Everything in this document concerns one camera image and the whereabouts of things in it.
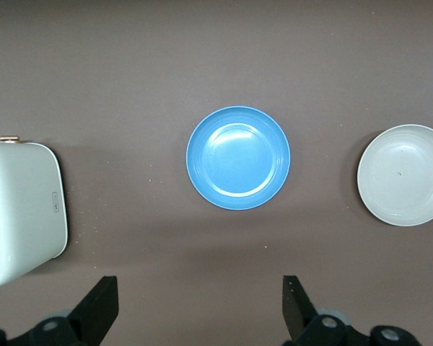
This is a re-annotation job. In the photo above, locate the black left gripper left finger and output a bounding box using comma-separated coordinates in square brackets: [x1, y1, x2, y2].
[0, 275, 118, 346]

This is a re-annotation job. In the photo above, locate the beige round plate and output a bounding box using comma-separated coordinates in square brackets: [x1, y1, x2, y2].
[357, 124, 433, 227]

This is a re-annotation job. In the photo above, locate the cream white toaster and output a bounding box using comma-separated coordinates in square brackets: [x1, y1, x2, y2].
[0, 135, 69, 290]

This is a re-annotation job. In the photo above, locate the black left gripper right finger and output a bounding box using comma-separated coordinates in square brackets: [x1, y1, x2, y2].
[282, 275, 425, 346]

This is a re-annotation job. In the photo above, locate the blue round plate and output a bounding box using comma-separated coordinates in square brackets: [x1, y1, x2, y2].
[185, 105, 292, 211]

